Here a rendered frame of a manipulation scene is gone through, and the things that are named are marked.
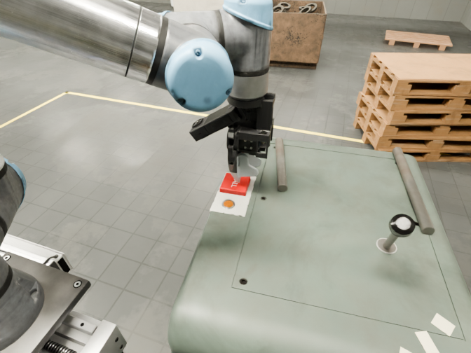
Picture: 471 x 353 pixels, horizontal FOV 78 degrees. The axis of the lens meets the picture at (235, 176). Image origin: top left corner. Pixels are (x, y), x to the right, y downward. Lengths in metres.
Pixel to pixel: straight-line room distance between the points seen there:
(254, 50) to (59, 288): 0.58
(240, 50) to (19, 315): 0.58
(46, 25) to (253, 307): 0.44
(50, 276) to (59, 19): 0.53
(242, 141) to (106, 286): 1.70
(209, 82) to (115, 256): 1.98
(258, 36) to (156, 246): 1.88
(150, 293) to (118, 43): 1.78
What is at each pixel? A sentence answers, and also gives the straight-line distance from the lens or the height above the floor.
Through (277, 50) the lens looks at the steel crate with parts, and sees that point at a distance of 5.14.
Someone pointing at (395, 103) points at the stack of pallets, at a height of 0.60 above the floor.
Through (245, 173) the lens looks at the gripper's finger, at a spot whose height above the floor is 1.31.
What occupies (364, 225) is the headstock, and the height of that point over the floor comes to 1.25.
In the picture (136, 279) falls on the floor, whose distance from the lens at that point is 2.08.
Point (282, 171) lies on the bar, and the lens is 0.69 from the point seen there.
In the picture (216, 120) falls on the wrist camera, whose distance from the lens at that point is 0.56.
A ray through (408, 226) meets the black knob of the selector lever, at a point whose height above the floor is 1.40.
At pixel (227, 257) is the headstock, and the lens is 0.54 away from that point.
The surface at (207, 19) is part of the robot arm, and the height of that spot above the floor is 1.61.
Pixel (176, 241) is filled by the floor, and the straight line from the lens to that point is 2.20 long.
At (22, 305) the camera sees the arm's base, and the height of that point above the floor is 1.21.
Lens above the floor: 1.70
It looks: 40 degrees down
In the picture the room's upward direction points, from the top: straight up
